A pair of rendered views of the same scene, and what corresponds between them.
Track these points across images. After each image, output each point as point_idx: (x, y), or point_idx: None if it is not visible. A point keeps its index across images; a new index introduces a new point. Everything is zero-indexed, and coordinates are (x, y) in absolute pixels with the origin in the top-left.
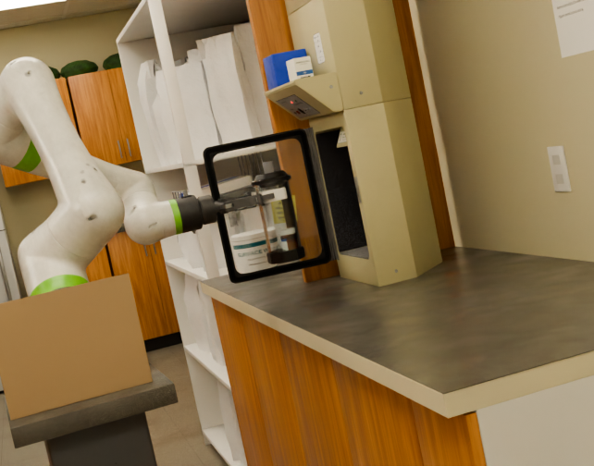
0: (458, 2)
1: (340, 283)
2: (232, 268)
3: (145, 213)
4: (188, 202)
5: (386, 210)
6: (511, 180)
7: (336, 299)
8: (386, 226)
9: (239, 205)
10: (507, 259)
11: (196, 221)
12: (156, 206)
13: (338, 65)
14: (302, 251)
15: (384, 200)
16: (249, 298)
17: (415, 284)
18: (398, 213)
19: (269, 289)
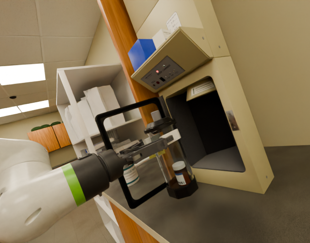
0: (224, 22)
1: (205, 188)
2: (130, 198)
3: (18, 198)
4: (88, 164)
5: (251, 132)
6: (281, 105)
7: (255, 223)
8: (254, 145)
9: (147, 154)
10: None
11: (102, 184)
12: (41, 181)
13: (203, 23)
14: (195, 179)
15: (248, 125)
16: (144, 214)
17: (307, 188)
18: (256, 133)
19: (151, 199)
